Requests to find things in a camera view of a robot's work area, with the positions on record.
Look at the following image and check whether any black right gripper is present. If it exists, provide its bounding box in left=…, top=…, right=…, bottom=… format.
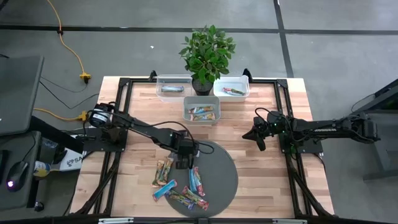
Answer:
left=241, top=109, right=282, bottom=152

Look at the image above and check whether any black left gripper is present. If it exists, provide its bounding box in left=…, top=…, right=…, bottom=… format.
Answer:
left=167, top=130, right=200, bottom=170

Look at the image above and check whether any orange green granola bar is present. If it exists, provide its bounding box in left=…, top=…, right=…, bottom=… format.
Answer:
left=151, top=159, right=165, bottom=188
left=188, top=105, right=215, bottom=114
left=189, top=113, right=216, bottom=122
left=157, top=156, right=175, bottom=185

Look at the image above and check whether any white plastic bin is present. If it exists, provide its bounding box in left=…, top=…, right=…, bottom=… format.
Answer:
left=213, top=75, right=251, bottom=103

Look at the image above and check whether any grey plastic bin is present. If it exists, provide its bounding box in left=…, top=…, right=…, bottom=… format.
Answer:
left=182, top=95, right=221, bottom=125

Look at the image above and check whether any clear plastic bin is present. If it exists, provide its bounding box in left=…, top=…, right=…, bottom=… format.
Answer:
left=155, top=73, right=193, bottom=103

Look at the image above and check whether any green potted plant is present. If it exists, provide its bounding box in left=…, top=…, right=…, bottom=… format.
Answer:
left=178, top=24, right=237, bottom=96

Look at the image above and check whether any white printed bag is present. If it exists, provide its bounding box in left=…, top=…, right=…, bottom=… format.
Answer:
left=58, top=148, right=87, bottom=172

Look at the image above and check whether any black metal cart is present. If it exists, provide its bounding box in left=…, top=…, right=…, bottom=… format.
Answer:
left=351, top=77, right=398, bottom=182

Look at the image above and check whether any white yellow bottle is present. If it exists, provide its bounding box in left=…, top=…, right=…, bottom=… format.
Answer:
left=33, top=160, right=52, bottom=178

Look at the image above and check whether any black computer mouse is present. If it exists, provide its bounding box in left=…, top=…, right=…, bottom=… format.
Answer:
left=6, top=161, right=29, bottom=192

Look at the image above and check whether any grey desk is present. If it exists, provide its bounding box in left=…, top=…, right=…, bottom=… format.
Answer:
left=0, top=130, right=43, bottom=212

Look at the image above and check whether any dark grey laptop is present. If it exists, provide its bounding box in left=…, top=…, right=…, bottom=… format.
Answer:
left=0, top=55, right=45, bottom=137

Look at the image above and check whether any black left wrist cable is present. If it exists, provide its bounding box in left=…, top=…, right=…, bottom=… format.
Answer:
left=83, top=108, right=215, bottom=156

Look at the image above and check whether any silver metal bracket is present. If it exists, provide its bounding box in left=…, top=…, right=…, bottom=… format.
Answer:
left=98, top=217, right=134, bottom=224
left=272, top=218, right=308, bottom=224

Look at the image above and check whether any yellow extension cable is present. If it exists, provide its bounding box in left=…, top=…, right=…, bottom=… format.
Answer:
left=45, top=0, right=93, bottom=84
left=33, top=107, right=90, bottom=123

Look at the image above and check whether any thin black floor cable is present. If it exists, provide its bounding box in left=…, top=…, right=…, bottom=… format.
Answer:
left=39, top=76, right=100, bottom=110

